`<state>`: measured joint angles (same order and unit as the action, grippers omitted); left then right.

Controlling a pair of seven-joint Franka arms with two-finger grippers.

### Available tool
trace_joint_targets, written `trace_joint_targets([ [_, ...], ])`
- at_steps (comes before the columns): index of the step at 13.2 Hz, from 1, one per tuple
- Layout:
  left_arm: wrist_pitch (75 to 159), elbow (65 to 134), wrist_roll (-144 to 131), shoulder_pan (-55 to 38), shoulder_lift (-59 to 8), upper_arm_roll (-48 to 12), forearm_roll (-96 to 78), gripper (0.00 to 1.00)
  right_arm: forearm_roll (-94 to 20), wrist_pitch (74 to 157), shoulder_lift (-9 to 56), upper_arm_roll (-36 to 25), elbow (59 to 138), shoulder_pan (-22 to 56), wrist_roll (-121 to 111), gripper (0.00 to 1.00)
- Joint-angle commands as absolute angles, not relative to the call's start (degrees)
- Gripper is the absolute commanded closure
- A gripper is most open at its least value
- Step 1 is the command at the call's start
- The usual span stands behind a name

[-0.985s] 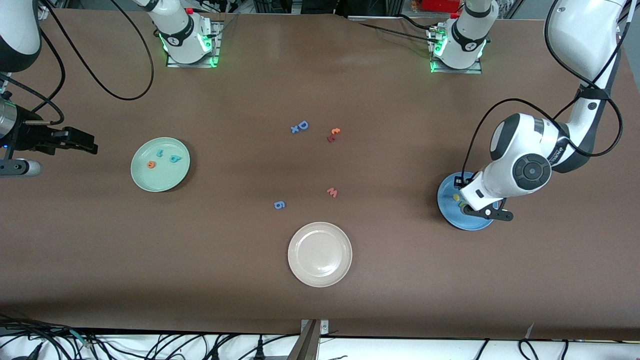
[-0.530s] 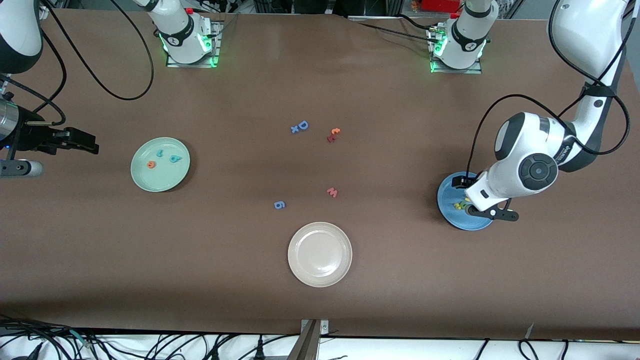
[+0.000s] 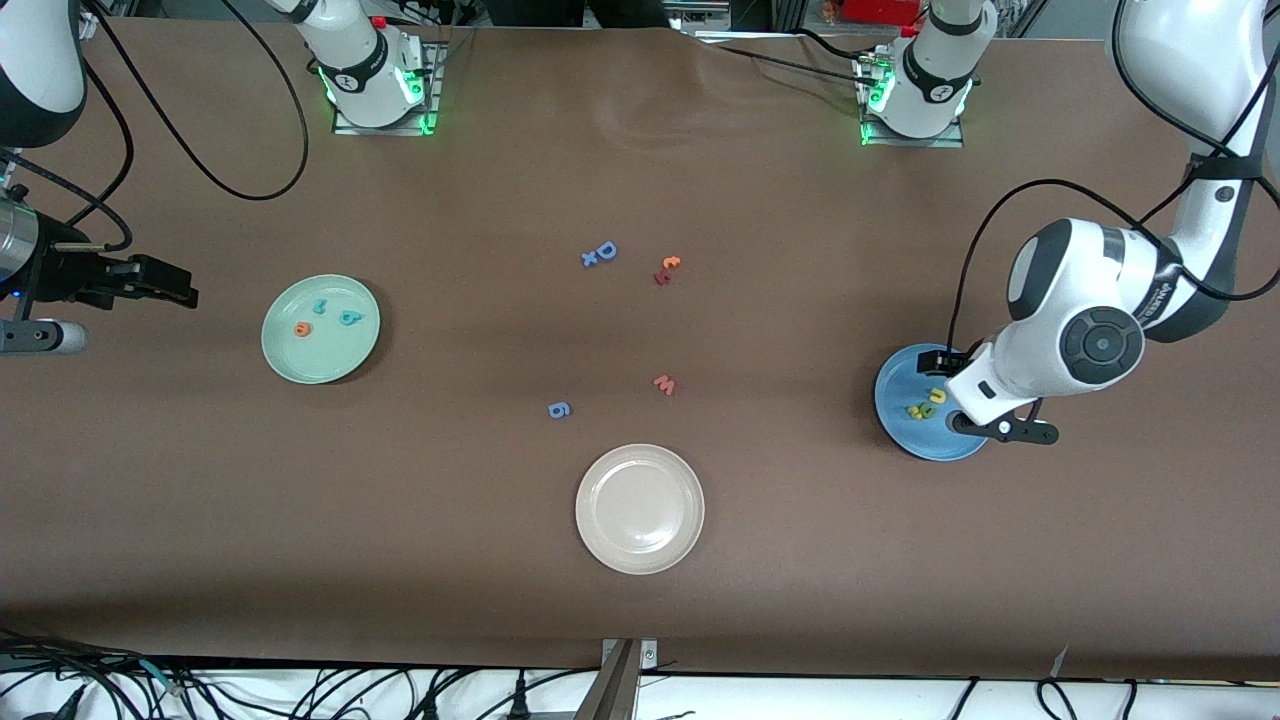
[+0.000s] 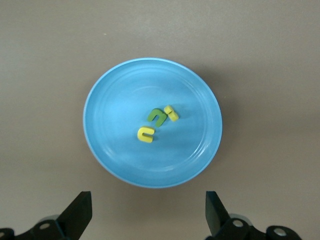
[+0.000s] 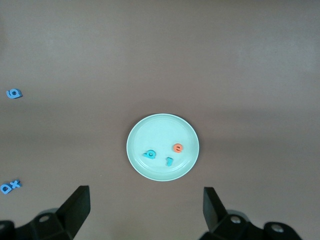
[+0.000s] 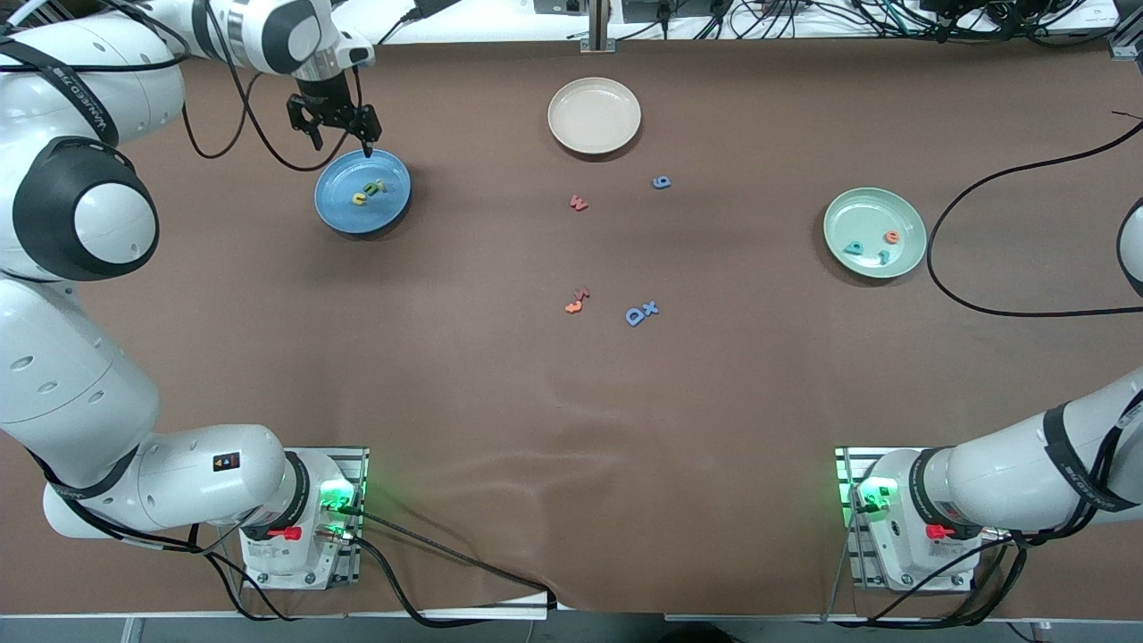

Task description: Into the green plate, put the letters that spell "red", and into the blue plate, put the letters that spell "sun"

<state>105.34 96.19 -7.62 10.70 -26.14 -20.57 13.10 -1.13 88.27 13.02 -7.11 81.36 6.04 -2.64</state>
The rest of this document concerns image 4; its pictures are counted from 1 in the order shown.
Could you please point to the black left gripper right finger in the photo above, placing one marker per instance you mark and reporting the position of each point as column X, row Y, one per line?
column 217, row 217

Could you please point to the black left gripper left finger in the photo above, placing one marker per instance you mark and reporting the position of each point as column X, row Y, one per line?
column 75, row 215

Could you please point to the yellow foam letter u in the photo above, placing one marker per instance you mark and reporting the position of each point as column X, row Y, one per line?
column 140, row 133

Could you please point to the yellow foam letter s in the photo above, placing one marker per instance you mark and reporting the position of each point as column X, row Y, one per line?
column 173, row 115

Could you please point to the green foam letter c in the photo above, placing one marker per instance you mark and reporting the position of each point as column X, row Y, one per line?
column 153, row 113

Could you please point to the blue plate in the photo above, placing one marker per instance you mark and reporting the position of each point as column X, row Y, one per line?
column 120, row 155

